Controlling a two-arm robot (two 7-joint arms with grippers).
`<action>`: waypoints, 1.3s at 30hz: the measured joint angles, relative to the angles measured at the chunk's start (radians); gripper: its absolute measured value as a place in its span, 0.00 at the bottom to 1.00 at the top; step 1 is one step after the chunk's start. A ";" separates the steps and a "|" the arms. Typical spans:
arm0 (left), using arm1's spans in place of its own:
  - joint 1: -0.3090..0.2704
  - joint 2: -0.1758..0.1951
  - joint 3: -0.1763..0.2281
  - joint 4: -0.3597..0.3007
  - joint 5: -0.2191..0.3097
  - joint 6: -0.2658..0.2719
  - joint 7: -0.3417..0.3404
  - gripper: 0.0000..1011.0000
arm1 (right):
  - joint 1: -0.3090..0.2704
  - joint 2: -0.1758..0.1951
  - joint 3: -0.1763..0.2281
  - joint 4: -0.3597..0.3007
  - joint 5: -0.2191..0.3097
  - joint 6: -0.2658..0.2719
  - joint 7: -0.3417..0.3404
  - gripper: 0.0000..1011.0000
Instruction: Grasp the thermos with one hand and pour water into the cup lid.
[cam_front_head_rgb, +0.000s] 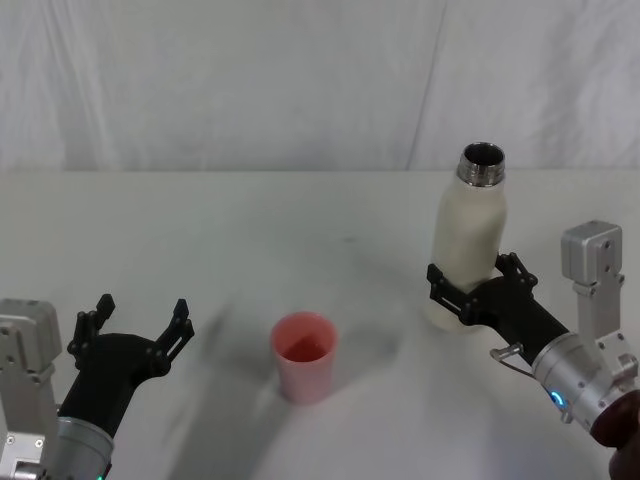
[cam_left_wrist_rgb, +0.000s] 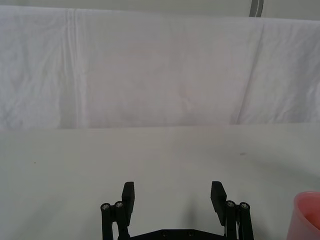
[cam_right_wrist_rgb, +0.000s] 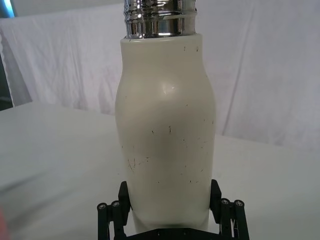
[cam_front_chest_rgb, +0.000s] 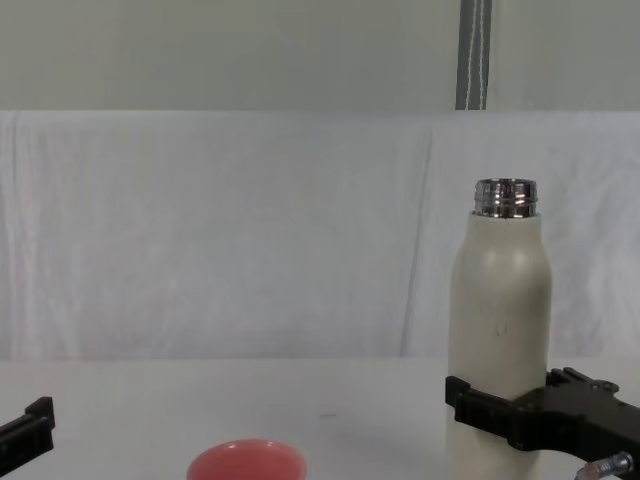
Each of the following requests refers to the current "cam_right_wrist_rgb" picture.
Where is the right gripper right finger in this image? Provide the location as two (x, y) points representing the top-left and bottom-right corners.
(208, 179), (251, 240)

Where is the white tablecloth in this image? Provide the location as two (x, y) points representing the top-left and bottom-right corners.
(0, 101), (320, 240)

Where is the cream vacuum bottle steel neck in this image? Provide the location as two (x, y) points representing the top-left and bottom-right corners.
(114, 0), (217, 235)

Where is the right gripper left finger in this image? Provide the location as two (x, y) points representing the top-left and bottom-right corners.
(96, 181), (132, 240)

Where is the white curtain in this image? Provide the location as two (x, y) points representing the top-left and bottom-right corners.
(0, 0), (320, 152)

